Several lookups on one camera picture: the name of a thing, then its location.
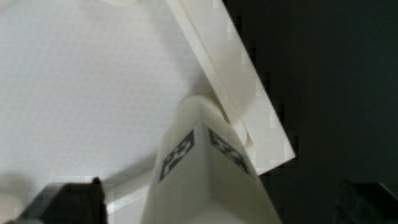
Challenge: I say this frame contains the white desk top tray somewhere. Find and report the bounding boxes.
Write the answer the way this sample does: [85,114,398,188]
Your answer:
[0,0,295,217]

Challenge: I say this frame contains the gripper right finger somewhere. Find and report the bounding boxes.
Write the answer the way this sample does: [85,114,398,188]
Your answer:
[334,181,398,224]

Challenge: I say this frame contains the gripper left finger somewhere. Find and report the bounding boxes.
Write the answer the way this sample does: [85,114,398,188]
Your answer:
[11,178,108,224]

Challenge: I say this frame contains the white desk leg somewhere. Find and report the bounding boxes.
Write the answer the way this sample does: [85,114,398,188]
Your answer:
[142,96,282,224]

